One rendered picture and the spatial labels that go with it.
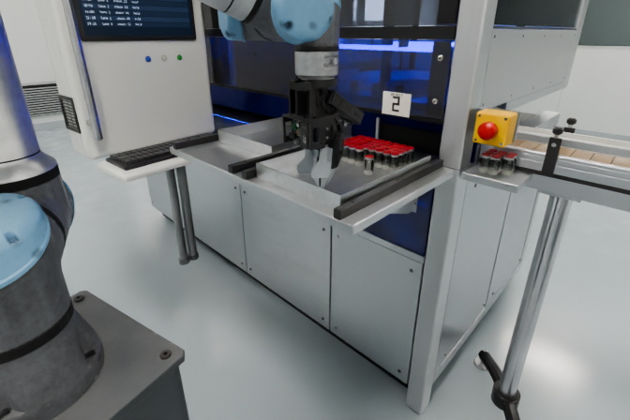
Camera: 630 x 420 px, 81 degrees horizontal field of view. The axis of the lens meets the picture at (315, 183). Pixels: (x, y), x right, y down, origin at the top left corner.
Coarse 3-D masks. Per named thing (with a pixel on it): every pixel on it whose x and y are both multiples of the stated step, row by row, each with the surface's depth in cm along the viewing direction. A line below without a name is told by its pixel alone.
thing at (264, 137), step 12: (264, 120) 126; (276, 120) 130; (228, 132) 111; (240, 132) 120; (252, 132) 124; (264, 132) 124; (276, 132) 124; (288, 132) 124; (348, 132) 120; (240, 144) 107; (252, 144) 103; (264, 144) 99; (276, 144) 99; (288, 144) 102
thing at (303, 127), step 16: (320, 80) 60; (336, 80) 62; (304, 96) 62; (320, 96) 64; (304, 112) 63; (320, 112) 65; (336, 112) 66; (304, 128) 62; (320, 128) 63; (336, 128) 66; (304, 144) 63; (320, 144) 64
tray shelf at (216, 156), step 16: (208, 144) 111; (224, 144) 111; (192, 160) 101; (208, 160) 98; (224, 160) 98; (240, 160) 98; (224, 176) 91; (240, 176) 87; (432, 176) 87; (448, 176) 90; (272, 192) 79; (288, 192) 78; (400, 192) 78; (416, 192) 79; (304, 208) 73; (320, 208) 71; (368, 208) 71; (384, 208) 71; (336, 224) 67; (352, 224) 65; (368, 224) 68
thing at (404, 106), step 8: (384, 96) 99; (392, 96) 97; (400, 96) 95; (408, 96) 94; (384, 104) 100; (400, 104) 96; (408, 104) 95; (384, 112) 100; (392, 112) 99; (400, 112) 97; (408, 112) 95
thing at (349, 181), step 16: (272, 160) 88; (288, 160) 92; (416, 160) 87; (272, 176) 82; (288, 176) 78; (304, 176) 86; (336, 176) 86; (352, 176) 86; (368, 176) 86; (384, 176) 78; (304, 192) 75; (320, 192) 72; (336, 192) 78; (352, 192) 71
